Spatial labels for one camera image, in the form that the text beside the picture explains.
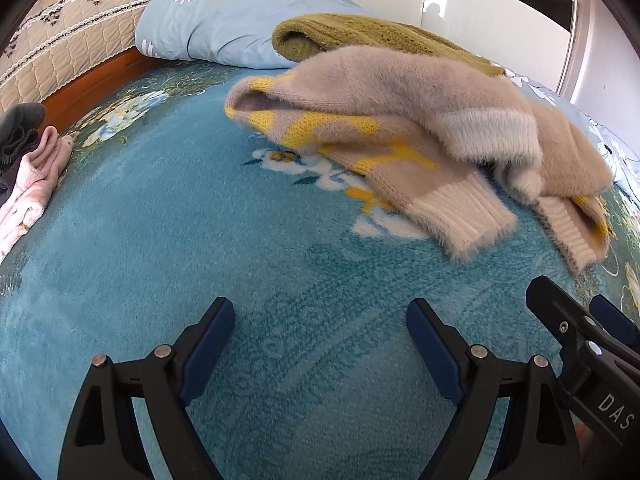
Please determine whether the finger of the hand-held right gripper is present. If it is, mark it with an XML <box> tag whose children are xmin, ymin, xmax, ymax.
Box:
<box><xmin>527</xmin><ymin>275</ymin><xmax>599</xmax><ymax>362</ymax></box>
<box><xmin>589</xmin><ymin>294</ymin><xmax>640</xmax><ymax>357</ymax></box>

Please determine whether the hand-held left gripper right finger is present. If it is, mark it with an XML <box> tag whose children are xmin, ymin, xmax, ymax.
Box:
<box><xmin>405</xmin><ymin>298</ymin><xmax>584</xmax><ymax>480</ymax></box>

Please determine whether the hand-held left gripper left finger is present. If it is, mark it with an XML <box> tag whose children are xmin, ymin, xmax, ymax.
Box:
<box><xmin>57</xmin><ymin>296</ymin><xmax>236</xmax><ymax>480</ymax></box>

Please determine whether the beige fuzzy sweater yellow pattern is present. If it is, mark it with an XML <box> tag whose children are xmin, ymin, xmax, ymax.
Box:
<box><xmin>223</xmin><ymin>45</ymin><xmax>615</xmax><ymax>277</ymax></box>

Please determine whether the teal floral plush blanket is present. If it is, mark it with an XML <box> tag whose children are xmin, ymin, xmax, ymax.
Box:
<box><xmin>0</xmin><ymin>66</ymin><xmax>640</xmax><ymax>480</ymax></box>

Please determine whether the pink fleece garment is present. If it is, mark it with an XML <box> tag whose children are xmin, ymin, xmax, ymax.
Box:
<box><xmin>0</xmin><ymin>126</ymin><xmax>76</xmax><ymax>261</ymax></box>

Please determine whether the dark grey garment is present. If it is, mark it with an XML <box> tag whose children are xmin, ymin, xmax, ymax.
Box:
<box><xmin>0</xmin><ymin>102</ymin><xmax>47</xmax><ymax>196</ymax></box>

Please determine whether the white wardrobe black stripe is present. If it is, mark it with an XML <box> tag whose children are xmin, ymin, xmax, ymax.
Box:
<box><xmin>260</xmin><ymin>0</ymin><xmax>587</xmax><ymax>103</ymax></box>

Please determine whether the olive green knit sweater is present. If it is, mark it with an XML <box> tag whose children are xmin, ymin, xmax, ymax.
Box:
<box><xmin>272</xmin><ymin>12</ymin><xmax>507</xmax><ymax>78</ymax></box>

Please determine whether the beige quilted headboard cover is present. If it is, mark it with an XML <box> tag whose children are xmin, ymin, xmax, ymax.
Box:
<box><xmin>0</xmin><ymin>0</ymin><xmax>236</xmax><ymax>115</ymax></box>

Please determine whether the brown wooden bed frame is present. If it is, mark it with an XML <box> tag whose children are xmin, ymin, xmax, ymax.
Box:
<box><xmin>39</xmin><ymin>47</ymin><xmax>151</xmax><ymax>120</ymax></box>

